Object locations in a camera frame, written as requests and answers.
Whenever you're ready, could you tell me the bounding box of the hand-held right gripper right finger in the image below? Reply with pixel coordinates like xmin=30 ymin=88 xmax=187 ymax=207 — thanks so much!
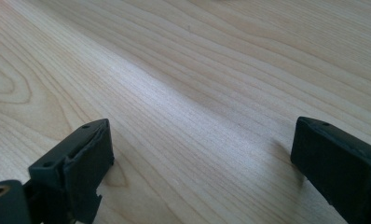
xmin=290 ymin=116 xmax=371 ymax=224

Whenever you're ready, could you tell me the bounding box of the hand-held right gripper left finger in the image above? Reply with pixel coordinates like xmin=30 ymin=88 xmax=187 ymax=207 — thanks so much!
xmin=28 ymin=118 xmax=116 ymax=224

